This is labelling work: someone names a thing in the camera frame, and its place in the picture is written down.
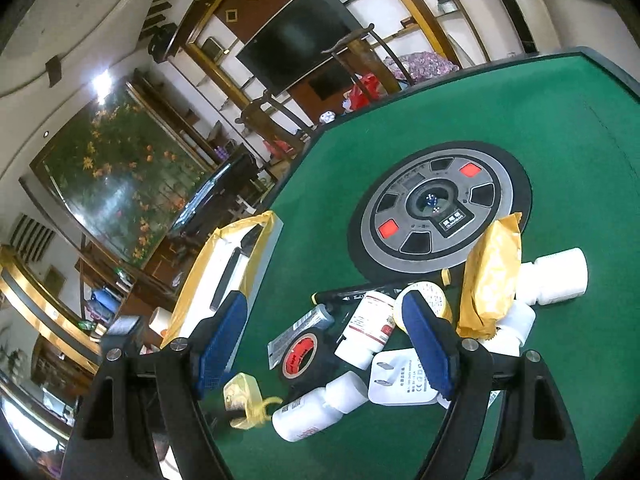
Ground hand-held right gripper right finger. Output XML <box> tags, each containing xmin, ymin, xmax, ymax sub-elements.
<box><xmin>402</xmin><ymin>290</ymin><xmax>586</xmax><ymax>480</ymax></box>

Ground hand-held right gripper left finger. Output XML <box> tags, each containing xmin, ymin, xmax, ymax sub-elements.
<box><xmin>62</xmin><ymin>290</ymin><xmax>251</xmax><ymax>480</ymax></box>

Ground white tray yellow taped edges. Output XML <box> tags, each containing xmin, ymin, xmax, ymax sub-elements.
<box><xmin>159</xmin><ymin>210</ymin><xmax>283</xmax><ymax>356</ymax></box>

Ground white plastic bottle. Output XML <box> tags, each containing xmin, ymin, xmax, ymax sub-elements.
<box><xmin>515</xmin><ymin>247</ymin><xmax>589</xmax><ymax>307</ymax></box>
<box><xmin>480</xmin><ymin>300</ymin><xmax>537</xmax><ymax>356</ymax></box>
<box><xmin>271</xmin><ymin>371</ymin><xmax>370</xmax><ymax>443</ymax></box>

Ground black marker pen yellow ends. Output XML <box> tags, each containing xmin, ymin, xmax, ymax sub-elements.
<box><xmin>312</xmin><ymin>284</ymin><xmax>401</xmax><ymax>307</ymax></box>

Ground black tape roll red core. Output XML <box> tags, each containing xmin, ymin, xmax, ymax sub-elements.
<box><xmin>276</xmin><ymin>330</ymin><xmax>341</xmax><ymax>391</ymax></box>

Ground yellow jar white lid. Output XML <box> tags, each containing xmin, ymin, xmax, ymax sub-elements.
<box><xmin>392</xmin><ymin>281</ymin><xmax>453</xmax><ymax>333</ymax></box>

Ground small yellow plastic piece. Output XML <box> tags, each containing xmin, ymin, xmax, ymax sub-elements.
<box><xmin>222</xmin><ymin>372</ymin><xmax>284</xmax><ymax>431</ymax></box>

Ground long black flat bar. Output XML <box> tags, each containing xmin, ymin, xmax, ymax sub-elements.
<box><xmin>210</xmin><ymin>247</ymin><xmax>243</xmax><ymax>311</ymax></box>

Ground white paper roll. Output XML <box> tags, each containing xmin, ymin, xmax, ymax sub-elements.
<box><xmin>149</xmin><ymin>307</ymin><xmax>173</xmax><ymax>348</ymax></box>

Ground white bottle red label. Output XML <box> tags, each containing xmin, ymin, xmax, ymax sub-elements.
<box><xmin>334</xmin><ymin>290</ymin><xmax>397</xmax><ymax>372</ymax></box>

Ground yellow padded packet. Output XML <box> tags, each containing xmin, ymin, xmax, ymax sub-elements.
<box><xmin>456</xmin><ymin>211</ymin><xmax>523</xmax><ymax>339</ymax></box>

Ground small grey tube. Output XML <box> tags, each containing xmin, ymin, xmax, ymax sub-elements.
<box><xmin>307</xmin><ymin>302</ymin><xmax>335</xmax><ymax>330</ymax></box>

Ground small black container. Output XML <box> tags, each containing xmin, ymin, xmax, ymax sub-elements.
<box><xmin>240</xmin><ymin>225</ymin><xmax>263</xmax><ymax>253</ymax></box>

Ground black monitor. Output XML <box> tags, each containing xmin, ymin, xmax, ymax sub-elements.
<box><xmin>167</xmin><ymin>152</ymin><xmax>256</xmax><ymax>238</ymax></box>

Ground round dice control panel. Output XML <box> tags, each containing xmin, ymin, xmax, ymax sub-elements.
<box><xmin>347</xmin><ymin>140</ymin><xmax>532</xmax><ymax>288</ymax></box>

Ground red plastic bag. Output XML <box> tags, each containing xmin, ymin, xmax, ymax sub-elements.
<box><xmin>342</xmin><ymin>74</ymin><xmax>386</xmax><ymax>111</ymax></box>
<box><xmin>263</xmin><ymin>139</ymin><xmax>293</xmax><ymax>161</ymax></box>

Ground large flower painting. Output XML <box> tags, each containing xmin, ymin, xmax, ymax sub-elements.
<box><xmin>30</xmin><ymin>80</ymin><xmax>216</xmax><ymax>268</ymax></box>

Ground dark wooden chair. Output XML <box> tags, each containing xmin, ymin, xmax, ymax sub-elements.
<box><xmin>320</xmin><ymin>24</ymin><xmax>416</xmax><ymax>96</ymax></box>
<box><xmin>235</xmin><ymin>90</ymin><xmax>321</xmax><ymax>156</ymax></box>

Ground purple floral cloth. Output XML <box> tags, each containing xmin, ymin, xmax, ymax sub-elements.
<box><xmin>384</xmin><ymin>52</ymin><xmax>460</xmax><ymax>83</ymax></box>

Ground black wall television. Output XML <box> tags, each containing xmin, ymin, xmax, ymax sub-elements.
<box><xmin>235</xmin><ymin>0</ymin><xmax>363</xmax><ymax>97</ymax></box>

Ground gold framed wall shelf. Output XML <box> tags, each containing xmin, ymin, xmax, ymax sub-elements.
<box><xmin>367</xmin><ymin>0</ymin><xmax>493</xmax><ymax>68</ymax></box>

